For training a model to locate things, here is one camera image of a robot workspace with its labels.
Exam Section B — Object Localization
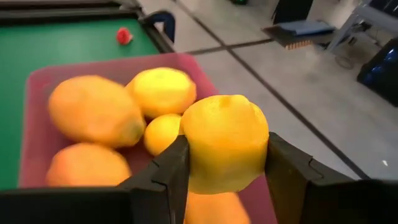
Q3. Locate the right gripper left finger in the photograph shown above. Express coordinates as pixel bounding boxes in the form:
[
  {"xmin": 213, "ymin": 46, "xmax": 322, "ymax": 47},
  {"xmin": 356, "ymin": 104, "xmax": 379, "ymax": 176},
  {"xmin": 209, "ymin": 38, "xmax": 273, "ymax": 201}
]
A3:
[{"xmin": 0, "ymin": 134, "xmax": 190, "ymax": 224}]

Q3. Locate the red toy mushroom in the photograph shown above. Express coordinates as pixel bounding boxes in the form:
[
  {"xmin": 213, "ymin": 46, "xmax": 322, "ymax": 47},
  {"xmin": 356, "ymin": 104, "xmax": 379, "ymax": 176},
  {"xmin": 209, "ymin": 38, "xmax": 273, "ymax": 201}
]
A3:
[{"xmin": 116, "ymin": 27, "xmax": 134, "ymax": 46}]

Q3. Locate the green table mat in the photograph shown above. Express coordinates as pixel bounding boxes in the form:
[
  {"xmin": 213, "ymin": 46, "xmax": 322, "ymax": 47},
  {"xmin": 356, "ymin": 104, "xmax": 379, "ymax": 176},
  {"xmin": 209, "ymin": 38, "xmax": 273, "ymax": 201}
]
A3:
[{"xmin": 0, "ymin": 17, "xmax": 161, "ymax": 191}]

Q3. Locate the black case with blue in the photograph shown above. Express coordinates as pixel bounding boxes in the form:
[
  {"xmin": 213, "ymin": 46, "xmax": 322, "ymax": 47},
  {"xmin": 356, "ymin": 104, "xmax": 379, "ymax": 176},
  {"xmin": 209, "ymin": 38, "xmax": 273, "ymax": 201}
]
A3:
[{"xmin": 356, "ymin": 37, "xmax": 398, "ymax": 108}]

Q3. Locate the orange toy mango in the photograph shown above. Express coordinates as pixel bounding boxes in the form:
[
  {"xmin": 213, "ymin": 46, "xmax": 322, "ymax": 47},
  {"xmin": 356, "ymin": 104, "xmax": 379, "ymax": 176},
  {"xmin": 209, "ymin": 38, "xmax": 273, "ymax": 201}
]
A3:
[{"xmin": 45, "ymin": 142, "xmax": 133, "ymax": 187}]

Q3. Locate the table edge clamp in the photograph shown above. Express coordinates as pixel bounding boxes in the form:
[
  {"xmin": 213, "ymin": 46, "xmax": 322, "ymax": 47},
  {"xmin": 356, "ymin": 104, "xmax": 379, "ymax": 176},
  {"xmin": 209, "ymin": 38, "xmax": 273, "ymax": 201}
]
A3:
[{"xmin": 139, "ymin": 10, "xmax": 177, "ymax": 43}]

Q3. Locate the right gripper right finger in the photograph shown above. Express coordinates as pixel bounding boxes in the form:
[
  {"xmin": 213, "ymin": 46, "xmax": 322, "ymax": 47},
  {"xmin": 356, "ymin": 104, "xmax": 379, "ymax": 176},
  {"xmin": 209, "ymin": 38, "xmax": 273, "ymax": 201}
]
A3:
[{"xmin": 265, "ymin": 131, "xmax": 398, "ymax": 224}]

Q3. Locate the yellow-orange toy lemon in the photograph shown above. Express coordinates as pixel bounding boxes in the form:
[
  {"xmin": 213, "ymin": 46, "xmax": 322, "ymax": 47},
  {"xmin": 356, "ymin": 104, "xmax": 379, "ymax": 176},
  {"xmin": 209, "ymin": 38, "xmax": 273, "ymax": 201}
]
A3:
[{"xmin": 183, "ymin": 190, "xmax": 251, "ymax": 224}]

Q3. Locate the red plastic bin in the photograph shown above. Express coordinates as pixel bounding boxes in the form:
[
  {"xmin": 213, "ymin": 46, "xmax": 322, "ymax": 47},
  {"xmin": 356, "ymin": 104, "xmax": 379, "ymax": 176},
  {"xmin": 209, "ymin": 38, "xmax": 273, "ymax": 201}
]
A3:
[{"xmin": 18, "ymin": 52, "xmax": 279, "ymax": 224}]

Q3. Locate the blue pad on stand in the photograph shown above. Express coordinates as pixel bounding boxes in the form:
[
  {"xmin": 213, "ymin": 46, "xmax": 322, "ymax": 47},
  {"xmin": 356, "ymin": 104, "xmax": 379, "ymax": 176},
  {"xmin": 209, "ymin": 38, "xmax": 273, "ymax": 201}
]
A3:
[{"xmin": 262, "ymin": 20, "xmax": 336, "ymax": 50}]

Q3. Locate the yellow-orange toy mango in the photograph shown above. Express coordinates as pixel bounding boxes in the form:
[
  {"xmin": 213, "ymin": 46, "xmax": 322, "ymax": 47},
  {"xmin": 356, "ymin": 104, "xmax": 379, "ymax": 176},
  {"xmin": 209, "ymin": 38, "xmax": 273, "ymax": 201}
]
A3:
[{"xmin": 47, "ymin": 74, "xmax": 147, "ymax": 149}]

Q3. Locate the yellow toy lemon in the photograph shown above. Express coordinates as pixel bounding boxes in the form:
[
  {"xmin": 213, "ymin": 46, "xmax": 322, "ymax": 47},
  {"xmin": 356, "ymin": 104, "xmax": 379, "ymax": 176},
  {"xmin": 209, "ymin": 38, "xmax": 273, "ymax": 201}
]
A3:
[
  {"xmin": 179, "ymin": 94, "xmax": 270, "ymax": 195},
  {"xmin": 125, "ymin": 67, "xmax": 198, "ymax": 119},
  {"xmin": 142, "ymin": 113, "xmax": 184, "ymax": 157}
]

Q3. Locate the grey table leg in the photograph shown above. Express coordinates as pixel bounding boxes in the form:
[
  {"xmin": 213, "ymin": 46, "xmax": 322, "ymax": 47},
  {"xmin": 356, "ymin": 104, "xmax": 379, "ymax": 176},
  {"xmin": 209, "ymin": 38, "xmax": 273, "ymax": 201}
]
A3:
[{"xmin": 326, "ymin": 0, "xmax": 398, "ymax": 52}]

